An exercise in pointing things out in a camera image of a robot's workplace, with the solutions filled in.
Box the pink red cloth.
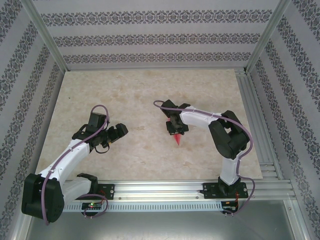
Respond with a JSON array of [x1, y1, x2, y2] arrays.
[[167, 118, 184, 147]]

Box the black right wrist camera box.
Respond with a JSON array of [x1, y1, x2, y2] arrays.
[[161, 99, 180, 117]]

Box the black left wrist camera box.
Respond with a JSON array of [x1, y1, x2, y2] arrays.
[[87, 112, 107, 131]]

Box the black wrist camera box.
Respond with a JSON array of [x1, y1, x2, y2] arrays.
[[87, 112, 107, 131], [161, 99, 180, 117]]

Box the aluminium frame post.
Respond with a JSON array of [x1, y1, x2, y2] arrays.
[[244, 0, 293, 75], [23, 0, 68, 73]]

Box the aluminium side rails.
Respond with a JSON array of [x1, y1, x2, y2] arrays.
[[234, 68, 285, 181]]

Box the grey metal sheet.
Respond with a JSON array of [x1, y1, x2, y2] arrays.
[[14, 199, 308, 240]]

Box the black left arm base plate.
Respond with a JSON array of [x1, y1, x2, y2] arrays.
[[96, 183, 116, 201]]

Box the white slotted cable duct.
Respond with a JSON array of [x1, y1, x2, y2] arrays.
[[62, 201, 223, 212]]

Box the aluminium mounting rail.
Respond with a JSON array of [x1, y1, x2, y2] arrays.
[[23, 181, 297, 201]]

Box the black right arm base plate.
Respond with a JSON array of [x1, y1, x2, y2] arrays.
[[202, 182, 248, 200]]

